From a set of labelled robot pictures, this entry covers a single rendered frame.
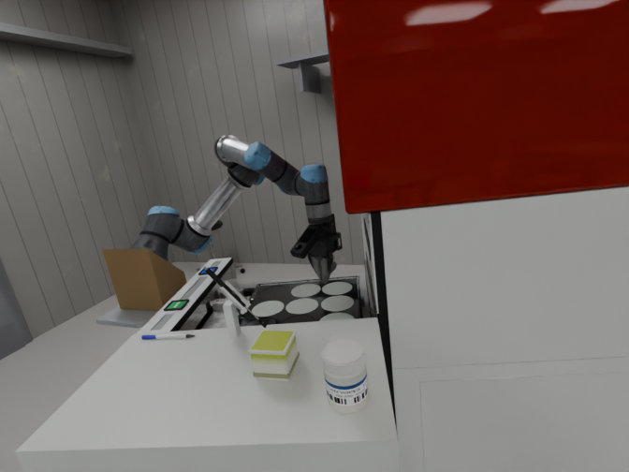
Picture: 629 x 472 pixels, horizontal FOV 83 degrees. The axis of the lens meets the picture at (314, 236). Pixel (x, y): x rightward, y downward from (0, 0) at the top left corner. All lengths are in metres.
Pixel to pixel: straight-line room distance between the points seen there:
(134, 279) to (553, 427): 1.40
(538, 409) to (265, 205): 3.29
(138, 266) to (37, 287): 2.50
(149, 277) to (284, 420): 0.95
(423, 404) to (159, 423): 0.63
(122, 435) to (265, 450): 0.25
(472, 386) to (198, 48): 3.85
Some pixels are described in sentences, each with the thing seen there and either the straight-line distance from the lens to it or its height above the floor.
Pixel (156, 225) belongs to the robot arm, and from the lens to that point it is 1.54.
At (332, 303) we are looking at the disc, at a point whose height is 0.90.
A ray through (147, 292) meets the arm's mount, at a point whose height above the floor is 0.90.
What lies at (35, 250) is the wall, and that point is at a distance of 3.91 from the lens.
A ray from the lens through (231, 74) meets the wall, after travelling 3.99.
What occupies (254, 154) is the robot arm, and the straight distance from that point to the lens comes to 1.03.
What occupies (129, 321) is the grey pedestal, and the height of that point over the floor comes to 0.82.
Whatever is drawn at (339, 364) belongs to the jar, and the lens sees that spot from 0.59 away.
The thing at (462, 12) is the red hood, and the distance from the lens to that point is 0.81.
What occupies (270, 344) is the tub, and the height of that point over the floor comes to 1.03.
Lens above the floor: 1.41
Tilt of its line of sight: 17 degrees down
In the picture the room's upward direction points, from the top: 7 degrees counter-clockwise
